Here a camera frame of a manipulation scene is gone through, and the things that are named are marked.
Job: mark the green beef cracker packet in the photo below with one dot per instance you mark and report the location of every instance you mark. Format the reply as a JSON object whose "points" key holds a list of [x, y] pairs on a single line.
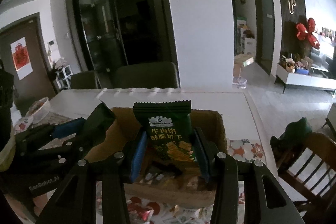
{"points": [[168, 128]]}

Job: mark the wooden dining chair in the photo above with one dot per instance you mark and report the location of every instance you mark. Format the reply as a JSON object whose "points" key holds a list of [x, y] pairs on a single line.
{"points": [[305, 160]]}

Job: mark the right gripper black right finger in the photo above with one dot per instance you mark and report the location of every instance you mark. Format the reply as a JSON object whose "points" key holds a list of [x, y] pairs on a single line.
{"points": [[265, 199]]}

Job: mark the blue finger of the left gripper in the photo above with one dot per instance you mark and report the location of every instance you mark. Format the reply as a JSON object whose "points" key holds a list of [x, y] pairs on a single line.
{"points": [[69, 128]]}

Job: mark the white bowl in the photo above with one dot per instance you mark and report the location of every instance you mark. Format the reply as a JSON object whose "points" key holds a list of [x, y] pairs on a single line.
{"points": [[39, 109]]}

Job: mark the red fu door poster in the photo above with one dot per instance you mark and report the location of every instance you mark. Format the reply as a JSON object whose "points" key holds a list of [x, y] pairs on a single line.
{"points": [[21, 58]]}

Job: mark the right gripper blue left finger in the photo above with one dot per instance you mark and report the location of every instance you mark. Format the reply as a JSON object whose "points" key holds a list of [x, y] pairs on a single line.
{"points": [[74, 200]]}

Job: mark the black glass sliding door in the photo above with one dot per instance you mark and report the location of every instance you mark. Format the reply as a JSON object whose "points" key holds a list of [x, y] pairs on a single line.
{"points": [[108, 34]]}

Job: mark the patterned table runner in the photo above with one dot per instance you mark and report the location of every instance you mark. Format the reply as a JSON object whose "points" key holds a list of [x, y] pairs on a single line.
{"points": [[240, 150]]}

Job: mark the person left hand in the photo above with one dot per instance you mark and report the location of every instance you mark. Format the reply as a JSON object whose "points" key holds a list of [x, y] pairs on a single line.
{"points": [[36, 205]]}

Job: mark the cardboard box on floor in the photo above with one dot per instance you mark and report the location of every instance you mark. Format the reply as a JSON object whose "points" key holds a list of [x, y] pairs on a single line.
{"points": [[241, 61]]}

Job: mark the dark upholstered chair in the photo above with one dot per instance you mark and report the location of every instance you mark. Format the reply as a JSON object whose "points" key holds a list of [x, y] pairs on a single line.
{"points": [[85, 80], [148, 75]]}

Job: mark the brown cardboard box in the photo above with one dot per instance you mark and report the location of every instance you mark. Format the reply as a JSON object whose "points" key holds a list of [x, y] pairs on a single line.
{"points": [[160, 179]]}

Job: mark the black gold snack packet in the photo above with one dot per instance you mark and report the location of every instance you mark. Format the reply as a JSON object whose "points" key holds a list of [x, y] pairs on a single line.
{"points": [[95, 127]]}

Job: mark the red white snack packet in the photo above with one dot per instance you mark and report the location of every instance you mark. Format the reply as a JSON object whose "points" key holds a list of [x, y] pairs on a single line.
{"points": [[139, 214]]}

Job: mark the red balloon decoration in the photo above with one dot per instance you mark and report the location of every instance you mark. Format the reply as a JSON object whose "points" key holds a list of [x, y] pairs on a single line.
{"points": [[306, 33]]}

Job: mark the white tv cabinet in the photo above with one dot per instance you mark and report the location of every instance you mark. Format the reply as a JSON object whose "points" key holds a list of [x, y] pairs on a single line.
{"points": [[303, 81]]}

